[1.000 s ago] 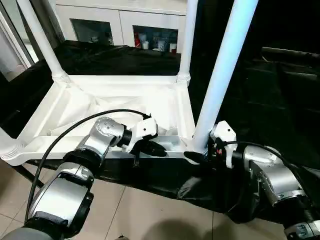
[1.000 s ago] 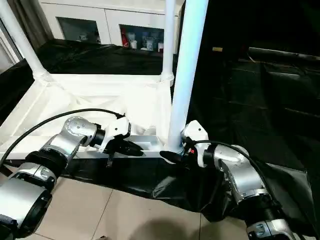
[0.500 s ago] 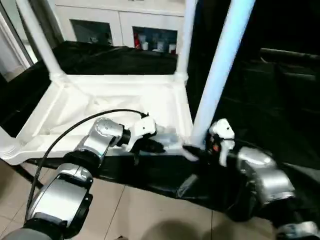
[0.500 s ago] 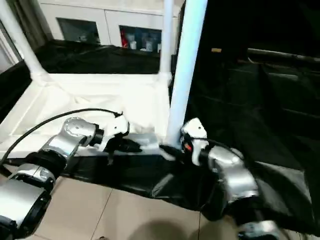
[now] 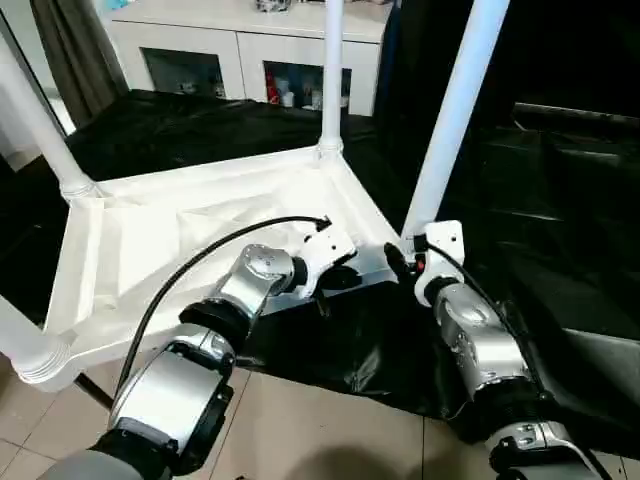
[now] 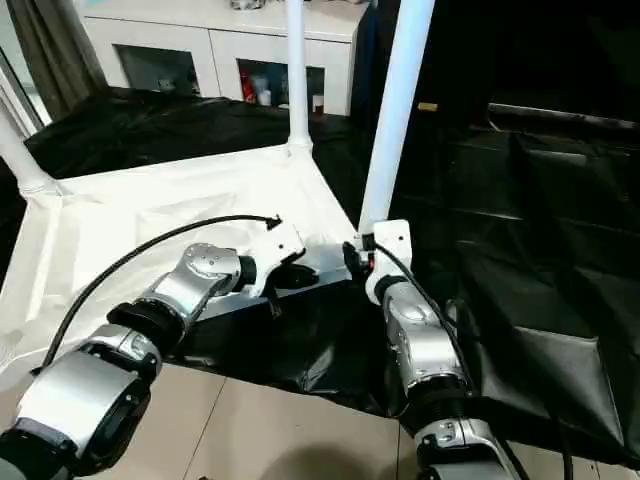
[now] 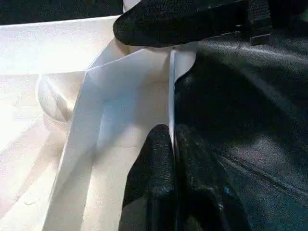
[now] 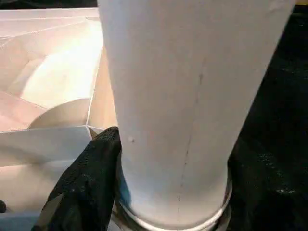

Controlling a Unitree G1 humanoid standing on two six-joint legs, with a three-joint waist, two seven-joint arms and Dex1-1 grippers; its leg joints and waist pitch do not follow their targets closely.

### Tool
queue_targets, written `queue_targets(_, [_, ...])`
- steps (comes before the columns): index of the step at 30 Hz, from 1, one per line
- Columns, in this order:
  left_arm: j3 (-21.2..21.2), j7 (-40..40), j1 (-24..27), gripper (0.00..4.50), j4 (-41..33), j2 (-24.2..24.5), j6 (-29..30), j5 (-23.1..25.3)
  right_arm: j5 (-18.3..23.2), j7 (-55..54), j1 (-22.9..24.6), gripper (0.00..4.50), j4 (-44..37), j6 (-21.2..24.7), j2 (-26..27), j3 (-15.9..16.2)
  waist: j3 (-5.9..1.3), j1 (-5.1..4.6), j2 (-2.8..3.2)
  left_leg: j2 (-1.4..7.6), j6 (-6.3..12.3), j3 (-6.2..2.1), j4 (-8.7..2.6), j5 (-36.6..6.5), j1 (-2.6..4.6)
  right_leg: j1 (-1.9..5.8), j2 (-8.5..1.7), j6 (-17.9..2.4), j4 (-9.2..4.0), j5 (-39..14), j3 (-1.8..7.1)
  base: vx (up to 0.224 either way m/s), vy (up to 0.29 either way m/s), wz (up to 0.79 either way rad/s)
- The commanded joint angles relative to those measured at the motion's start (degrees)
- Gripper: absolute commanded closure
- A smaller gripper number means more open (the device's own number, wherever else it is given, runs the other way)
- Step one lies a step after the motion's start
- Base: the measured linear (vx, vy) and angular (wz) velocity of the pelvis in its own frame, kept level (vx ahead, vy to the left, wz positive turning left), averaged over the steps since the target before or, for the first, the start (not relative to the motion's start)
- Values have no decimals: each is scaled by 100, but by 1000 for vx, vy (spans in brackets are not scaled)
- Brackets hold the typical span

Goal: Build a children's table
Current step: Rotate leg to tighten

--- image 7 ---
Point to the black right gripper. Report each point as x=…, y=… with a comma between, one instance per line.
x=279, y=17

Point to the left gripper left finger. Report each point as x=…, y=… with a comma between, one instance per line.
x=151, y=187

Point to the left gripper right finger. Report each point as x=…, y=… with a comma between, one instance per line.
x=204, y=192

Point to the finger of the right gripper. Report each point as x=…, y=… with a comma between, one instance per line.
x=183, y=21

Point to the white plastic table leg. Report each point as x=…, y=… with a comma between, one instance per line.
x=130, y=6

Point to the white plastic table top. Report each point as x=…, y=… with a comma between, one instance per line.
x=72, y=106

